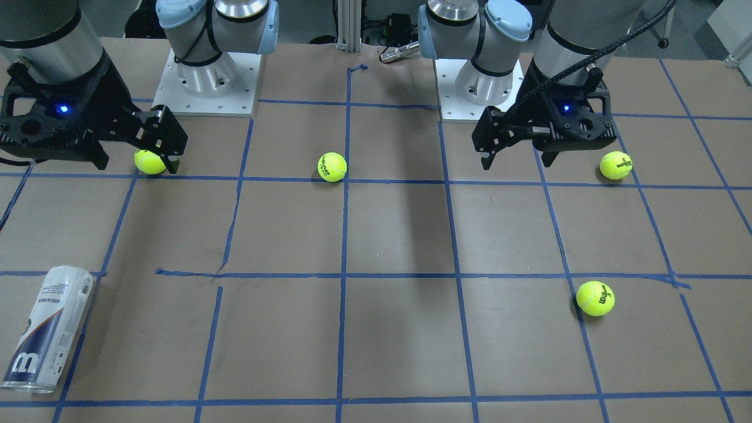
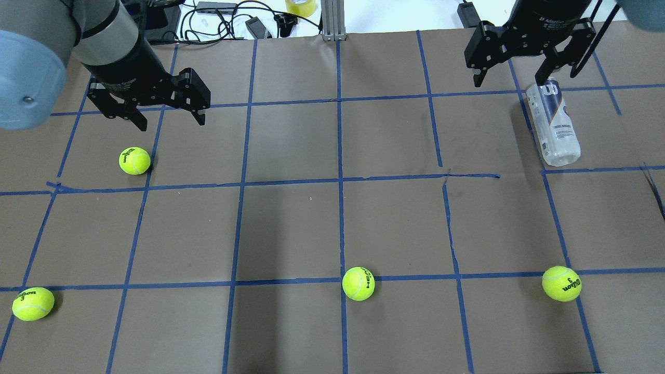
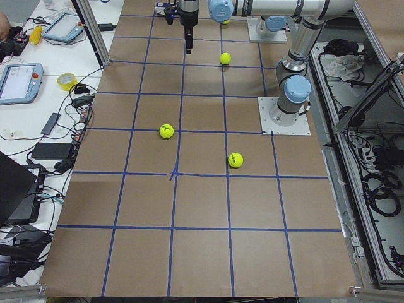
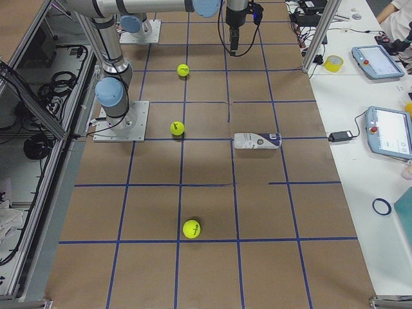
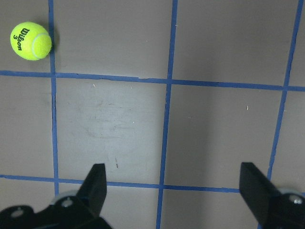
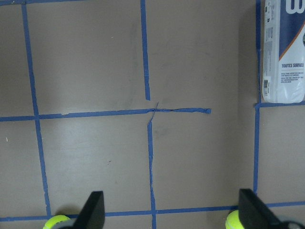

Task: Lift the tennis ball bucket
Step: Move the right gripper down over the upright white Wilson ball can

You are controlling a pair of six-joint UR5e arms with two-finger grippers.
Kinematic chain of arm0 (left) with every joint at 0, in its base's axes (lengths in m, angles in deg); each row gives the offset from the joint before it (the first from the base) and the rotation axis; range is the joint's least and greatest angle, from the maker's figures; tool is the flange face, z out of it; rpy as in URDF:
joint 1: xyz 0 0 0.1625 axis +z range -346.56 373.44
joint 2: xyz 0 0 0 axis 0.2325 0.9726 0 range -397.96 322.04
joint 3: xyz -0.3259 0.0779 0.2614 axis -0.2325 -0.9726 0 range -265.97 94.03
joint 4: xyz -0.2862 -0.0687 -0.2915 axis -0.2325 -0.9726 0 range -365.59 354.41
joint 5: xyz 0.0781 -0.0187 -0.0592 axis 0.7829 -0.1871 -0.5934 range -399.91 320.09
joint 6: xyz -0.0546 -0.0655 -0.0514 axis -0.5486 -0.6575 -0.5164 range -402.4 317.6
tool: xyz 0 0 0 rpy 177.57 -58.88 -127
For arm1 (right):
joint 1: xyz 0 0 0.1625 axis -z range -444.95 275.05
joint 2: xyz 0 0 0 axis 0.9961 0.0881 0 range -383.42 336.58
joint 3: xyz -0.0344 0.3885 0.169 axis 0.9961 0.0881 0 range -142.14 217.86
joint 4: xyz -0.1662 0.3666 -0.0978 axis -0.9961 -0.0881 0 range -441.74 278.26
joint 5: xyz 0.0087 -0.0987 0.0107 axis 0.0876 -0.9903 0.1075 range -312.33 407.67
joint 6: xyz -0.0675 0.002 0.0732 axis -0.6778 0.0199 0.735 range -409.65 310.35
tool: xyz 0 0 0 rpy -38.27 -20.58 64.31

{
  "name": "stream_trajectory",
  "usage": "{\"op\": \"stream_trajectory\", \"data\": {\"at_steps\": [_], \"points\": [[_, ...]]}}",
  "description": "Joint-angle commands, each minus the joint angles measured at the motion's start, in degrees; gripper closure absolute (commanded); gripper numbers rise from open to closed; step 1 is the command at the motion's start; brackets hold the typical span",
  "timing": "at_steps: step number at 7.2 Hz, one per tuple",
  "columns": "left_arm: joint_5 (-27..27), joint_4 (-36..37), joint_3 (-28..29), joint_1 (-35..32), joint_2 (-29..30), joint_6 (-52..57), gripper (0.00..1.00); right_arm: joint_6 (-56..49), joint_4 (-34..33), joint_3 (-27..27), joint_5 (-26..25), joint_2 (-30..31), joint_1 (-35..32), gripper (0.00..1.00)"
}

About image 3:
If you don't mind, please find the white crumpled cloth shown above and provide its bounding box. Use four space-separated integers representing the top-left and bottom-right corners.
325 54 364 81

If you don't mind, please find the black laptop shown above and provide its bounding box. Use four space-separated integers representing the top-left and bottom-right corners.
1 153 45 227

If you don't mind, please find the blue teach pendant far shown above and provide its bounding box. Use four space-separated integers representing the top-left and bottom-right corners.
42 13 84 44

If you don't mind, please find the blue teach pendant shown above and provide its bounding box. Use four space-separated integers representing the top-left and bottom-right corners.
1 63 44 105
42 13 84 44

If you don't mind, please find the centre tennis ball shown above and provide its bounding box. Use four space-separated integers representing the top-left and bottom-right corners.
227 152 244 169

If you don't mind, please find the aluminium frame post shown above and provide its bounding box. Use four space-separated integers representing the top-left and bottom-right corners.
71 0 110 68

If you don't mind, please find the yellow tape roll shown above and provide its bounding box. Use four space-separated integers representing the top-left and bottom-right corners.
57 73 78 92

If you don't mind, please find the blue teach pendant near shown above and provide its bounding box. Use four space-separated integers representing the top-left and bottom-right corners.
1 63 44 105

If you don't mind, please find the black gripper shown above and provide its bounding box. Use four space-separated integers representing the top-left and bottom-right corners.
179 0 199 54

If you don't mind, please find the tennis ball with Wilson print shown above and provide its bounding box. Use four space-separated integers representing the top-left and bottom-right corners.
220 52 232 65

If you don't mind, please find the black power adapter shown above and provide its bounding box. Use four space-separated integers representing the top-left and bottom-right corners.
32 143 73 160

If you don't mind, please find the tennis ball near base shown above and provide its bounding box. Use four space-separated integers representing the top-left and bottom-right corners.
159 124 174 139

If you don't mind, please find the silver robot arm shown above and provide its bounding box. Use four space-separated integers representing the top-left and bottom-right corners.
256 16 290 34
208 0 354 126

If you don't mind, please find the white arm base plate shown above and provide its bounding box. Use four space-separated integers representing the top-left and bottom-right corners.
247 16 287 44
258 97 311 136

